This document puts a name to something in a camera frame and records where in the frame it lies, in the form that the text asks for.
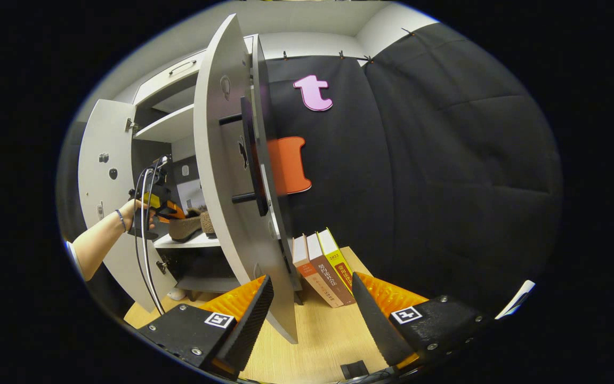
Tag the small black box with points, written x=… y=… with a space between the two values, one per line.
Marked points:
x=355 y=369

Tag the brown spine book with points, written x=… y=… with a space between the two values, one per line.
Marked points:
x=331 y=274

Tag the white shoe cabinet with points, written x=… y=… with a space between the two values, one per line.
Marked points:
x=171 y=128

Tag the dark wristband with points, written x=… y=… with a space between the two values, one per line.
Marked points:
x=121 y=220

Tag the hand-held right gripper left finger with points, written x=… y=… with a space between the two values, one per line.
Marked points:
x=251 y=325

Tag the brown shoe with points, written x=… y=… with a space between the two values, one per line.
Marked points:
x=209 y=224
x=184 y=228

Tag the yellow spine book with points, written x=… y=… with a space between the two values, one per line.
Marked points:
x=336 y=258

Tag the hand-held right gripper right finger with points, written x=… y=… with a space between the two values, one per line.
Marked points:
x=376 y=325

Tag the black backdrop cloth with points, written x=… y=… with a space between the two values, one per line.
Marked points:
x=445 y=176

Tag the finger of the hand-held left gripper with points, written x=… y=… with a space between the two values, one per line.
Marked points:
x=171 y=210

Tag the orange spine book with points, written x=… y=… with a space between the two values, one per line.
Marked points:
x=315 y=277

